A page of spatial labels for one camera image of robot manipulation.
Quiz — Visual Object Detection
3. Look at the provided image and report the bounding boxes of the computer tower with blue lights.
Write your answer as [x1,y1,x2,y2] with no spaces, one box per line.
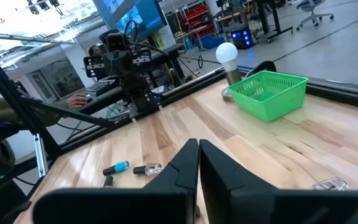
[230,27,254,50]

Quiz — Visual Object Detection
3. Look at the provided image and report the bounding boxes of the shelf with red bins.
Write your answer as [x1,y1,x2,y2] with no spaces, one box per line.
[183,4,216,38]

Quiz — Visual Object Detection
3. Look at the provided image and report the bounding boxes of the white bulb brass lamp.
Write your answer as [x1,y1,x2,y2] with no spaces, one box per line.
[215,42,244,103]

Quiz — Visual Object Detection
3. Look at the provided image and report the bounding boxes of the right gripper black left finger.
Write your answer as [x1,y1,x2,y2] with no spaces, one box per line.
[32,138,200,224]

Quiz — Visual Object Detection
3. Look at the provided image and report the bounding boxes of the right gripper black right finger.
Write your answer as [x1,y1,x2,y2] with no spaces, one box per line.
[199,139,358,224]

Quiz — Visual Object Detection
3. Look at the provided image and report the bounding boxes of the blue plastic bin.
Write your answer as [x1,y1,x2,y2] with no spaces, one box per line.
[196,33,225,50]

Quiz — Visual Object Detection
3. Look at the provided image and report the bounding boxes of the green plastic mesh basket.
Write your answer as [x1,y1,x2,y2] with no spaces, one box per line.
[227,70,310,123]

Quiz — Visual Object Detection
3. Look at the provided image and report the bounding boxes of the black standing desk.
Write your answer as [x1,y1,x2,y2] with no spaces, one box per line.
[218,0,294,44]

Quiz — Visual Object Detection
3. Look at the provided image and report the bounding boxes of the blue screen monitor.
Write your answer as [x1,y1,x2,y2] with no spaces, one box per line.
[92,0,167,40]

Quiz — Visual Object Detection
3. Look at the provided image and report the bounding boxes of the silver metal bracket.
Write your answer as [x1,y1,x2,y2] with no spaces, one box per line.
[33,133,48,178]

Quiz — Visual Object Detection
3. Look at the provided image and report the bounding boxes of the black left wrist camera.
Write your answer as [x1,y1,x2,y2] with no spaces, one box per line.
[105,32,127,53]

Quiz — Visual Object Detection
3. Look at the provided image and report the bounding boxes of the paper notice sheet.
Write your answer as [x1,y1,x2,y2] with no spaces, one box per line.
[152,24,177,50]

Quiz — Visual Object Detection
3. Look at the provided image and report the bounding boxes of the grey keyboard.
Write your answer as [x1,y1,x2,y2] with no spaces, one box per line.
[84,79,117,97]

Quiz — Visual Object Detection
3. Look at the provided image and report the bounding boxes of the person's hand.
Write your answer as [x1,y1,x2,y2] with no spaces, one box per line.
[66,93,90,110]

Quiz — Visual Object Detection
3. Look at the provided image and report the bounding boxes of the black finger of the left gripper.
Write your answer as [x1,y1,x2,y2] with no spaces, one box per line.
[128,90,149,119]
[144,90,164,110]

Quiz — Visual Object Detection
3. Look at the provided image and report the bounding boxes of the black aluminium table frame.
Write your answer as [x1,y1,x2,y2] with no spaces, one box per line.
[0,30,358,224]

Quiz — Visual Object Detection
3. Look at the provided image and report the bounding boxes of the grey office chair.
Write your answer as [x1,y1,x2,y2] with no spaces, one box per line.
[296,0,335,31]

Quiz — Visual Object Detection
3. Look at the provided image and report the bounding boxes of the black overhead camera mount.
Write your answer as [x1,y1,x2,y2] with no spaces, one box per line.
[26,0,62,16]

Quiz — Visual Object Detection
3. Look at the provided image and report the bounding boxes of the white nail polish bottle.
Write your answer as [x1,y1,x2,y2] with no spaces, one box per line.
[311,176,350,192]
[132,163,163,176]

